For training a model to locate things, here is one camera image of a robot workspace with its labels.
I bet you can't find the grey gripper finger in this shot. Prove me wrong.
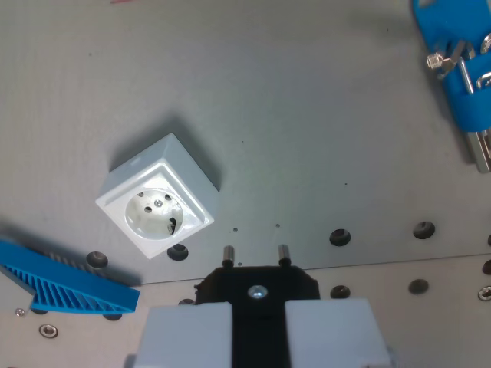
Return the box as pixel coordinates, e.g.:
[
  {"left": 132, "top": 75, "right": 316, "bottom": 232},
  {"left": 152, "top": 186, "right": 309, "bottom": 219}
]
[
  {"left": 285, "top": 298, "right": 394, "bottom": 368},
  {"left": 135, "top": 301, "right": 234, "bottom": 368}
]

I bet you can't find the black two-pin power plug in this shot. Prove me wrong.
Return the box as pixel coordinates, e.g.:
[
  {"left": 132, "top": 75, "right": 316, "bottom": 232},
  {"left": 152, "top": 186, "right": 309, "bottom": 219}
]
[{"left": 193, "top": 244, "right": 321, "bottom": 368}]

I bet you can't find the blue ribbed plastic part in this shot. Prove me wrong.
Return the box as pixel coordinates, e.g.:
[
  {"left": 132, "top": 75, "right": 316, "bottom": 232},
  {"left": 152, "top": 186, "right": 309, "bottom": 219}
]
[{"left": 0, "top": 238, "right": 141, "bottom": 317}]

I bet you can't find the aluminium profile bar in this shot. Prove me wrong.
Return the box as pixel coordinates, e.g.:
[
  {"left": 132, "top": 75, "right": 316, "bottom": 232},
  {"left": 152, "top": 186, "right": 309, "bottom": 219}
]
[{"left": 465, "top": 128, "right": 491, "bottom": 174}]

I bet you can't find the blue plastic holder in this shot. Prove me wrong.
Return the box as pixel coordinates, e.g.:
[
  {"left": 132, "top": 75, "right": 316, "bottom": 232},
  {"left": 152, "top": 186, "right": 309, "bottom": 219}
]
[{"left": 412, "top": 0, "right": 491, "bottom": 133}]

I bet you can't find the silver metal lever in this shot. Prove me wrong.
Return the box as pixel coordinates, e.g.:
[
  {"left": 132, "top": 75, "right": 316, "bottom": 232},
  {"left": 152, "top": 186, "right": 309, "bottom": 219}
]
[{"left": 438, "top": 39, "right": 467, "bottom": 81}]

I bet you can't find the white wall socket box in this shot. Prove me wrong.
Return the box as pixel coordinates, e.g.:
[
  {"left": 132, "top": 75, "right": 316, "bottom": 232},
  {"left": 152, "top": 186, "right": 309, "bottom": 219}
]
[{"left": 94, "top": 132, "right": 221, "bottom": 261}]

